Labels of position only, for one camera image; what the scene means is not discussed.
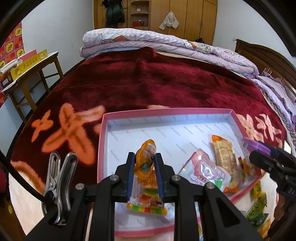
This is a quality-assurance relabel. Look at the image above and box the white peach jelly pouch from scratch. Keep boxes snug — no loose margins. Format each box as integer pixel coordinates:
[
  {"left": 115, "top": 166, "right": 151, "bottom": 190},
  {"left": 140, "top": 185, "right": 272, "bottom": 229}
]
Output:
[{"left": 178, "top": 148, "right": 232, "bottom": 193}]

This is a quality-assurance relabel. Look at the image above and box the pink flat box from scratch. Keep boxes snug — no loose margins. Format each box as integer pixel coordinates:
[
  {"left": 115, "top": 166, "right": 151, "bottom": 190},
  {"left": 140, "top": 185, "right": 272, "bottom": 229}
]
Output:
[{"left": 17, "top": 49, "right": 37, "bottom": 61}]

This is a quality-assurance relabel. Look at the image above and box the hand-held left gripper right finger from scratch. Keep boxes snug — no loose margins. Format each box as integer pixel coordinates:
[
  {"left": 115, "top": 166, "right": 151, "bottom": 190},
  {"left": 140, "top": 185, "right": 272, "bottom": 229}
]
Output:
[{"left": 154, "top": 152, "right": 264, "bottom": 241}]

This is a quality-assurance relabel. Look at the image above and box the pink cardboard box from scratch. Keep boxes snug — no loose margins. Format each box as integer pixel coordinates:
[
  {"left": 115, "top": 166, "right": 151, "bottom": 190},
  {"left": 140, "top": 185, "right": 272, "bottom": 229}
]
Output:
[{"left": 97, "top": 108, "right": 262, "bottom": 238}]

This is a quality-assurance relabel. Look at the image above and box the orange jelly cup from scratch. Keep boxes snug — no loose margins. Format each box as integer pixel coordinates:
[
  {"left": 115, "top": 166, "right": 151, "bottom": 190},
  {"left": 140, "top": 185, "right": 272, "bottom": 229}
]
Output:
[{"left": 134, "top": 139, "right": 158, "bottom": 180}]

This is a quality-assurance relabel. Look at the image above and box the yellow cardboard box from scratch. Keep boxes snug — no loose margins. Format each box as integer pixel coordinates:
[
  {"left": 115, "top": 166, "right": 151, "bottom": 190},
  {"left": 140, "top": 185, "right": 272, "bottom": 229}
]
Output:
[{"left": 10, "top": 49, "right": 48, "bottom": 80}]

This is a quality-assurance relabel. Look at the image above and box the lilac ruffled pillow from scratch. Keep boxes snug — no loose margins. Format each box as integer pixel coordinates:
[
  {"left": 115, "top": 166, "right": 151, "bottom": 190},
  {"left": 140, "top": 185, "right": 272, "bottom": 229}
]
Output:
[{"left": 251, "top": 71, "right": 296, "bottom": 132}]

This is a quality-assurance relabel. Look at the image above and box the red yellow patterned panel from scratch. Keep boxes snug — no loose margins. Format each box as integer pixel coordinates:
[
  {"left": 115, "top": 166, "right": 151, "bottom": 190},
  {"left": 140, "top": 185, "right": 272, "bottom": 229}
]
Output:
[{"left": 0, "top": 21, "right": 23, "bottom": 105}]

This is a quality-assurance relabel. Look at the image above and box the yellow snack packet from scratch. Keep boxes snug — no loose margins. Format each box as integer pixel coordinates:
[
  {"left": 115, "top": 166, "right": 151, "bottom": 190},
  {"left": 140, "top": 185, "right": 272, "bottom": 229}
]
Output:
[{"left": 251, "top": 181, "right": 267, "bottom": 207}]

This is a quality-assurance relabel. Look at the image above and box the colourful gummy candy packet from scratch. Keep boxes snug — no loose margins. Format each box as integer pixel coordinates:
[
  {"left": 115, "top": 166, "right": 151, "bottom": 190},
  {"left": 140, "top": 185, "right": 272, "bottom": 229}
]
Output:
[{"left": 126, "top": 169, "right": 168, "bottom": 216}]

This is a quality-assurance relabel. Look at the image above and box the green triangular packet red label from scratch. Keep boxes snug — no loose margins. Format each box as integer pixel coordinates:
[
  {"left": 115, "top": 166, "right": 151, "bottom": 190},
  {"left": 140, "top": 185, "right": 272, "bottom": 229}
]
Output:
[{"left": 245, "top": 202, "right": 270, "bottom": 230}]

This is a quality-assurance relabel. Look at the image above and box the white hanging towel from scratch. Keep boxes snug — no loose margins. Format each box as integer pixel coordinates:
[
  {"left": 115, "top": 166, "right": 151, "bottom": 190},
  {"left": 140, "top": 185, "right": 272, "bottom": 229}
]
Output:
[{"left": 159, "top": 11, "right": 179, "bottom": 30}]

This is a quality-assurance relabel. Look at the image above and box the dark hanging jacket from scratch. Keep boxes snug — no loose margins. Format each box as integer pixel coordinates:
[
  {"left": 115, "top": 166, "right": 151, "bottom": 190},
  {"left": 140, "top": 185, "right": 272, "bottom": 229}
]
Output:
[{"left": 102, "top": 0, "right": 126, "bottom": 28}]

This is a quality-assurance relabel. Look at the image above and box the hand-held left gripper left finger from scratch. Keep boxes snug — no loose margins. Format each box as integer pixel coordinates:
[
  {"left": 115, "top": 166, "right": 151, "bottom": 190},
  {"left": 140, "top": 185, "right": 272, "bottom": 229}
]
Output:
[{"left": 25, "top": 152, "right": 136, "bottom": 241}]

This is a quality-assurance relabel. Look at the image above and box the wooden wardrobe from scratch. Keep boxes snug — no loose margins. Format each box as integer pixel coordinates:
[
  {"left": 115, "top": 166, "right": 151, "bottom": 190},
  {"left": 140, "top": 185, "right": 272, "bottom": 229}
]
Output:
[{"left": 93, "top": 0, "right": 218, "bottom": 45}]

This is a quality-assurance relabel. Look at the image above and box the wooden table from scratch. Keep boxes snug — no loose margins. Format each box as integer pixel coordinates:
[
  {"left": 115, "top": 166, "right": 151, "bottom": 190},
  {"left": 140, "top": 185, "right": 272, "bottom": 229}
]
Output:
[{"left": 1, "top": 51, "right": 65, "bottom": 123}]

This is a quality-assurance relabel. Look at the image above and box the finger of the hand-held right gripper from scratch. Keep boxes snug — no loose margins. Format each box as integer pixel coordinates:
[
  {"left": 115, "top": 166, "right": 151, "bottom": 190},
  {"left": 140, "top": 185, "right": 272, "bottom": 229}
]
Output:
[
  {"left": 249, "top": 150, "right": 282, "bottom": 175},
  {"left": 262, "top": 141, "right": 296, "bottom": 168}
]

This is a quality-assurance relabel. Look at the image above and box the metal spring clip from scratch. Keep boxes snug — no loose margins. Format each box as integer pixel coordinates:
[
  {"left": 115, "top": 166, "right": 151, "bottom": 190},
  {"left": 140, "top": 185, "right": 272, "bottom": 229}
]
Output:
[{"left": 42, "top": 151, "right": 78, "bottom": 226}]

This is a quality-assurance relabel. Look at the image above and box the purple tin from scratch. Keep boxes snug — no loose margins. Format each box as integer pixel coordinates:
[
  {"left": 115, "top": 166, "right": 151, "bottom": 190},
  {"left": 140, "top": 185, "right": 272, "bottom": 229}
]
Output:
[{"left": 240, "top": 137, "right": 272, "bottom": 156}]

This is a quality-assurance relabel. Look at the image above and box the wooden headboard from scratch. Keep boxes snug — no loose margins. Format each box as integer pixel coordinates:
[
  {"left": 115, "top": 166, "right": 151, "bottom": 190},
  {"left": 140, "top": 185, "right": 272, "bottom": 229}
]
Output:
[{"left": 235, "top": 39, "right": 296, "bottom": 102}]

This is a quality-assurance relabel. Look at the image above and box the folded lilac quilt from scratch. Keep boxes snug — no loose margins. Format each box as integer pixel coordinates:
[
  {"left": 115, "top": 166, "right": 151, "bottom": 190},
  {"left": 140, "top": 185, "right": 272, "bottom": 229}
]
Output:
[{"left": 80, "top": 28, "right": 259, "bottom": 77}]

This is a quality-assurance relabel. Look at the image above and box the corn print snack packet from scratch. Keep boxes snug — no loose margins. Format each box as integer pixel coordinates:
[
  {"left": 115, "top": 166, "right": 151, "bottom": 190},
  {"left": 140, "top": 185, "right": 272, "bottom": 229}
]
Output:
[{"left": 211, "top": 134, "right": 240, "bottom": 194}]

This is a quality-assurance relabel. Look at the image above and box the white roll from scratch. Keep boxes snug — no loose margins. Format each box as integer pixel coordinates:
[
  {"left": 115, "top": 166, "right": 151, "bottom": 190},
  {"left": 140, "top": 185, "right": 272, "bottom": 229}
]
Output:
[{"left": 0, "top": 58, "right": 23, "bottom": 75}]

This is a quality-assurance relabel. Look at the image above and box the small clear gummy packet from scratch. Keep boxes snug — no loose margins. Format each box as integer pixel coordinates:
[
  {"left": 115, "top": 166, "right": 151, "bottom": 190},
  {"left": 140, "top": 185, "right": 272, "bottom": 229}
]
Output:
[{"left": 238, "top": 156, "right": 262, "bottom": 188}]

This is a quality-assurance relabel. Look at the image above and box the black cable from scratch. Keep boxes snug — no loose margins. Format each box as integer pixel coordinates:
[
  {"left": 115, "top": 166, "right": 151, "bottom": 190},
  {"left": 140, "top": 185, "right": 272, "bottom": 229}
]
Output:
[{"left": 0, "top": 148, "right": 47, "bottom": 202}]

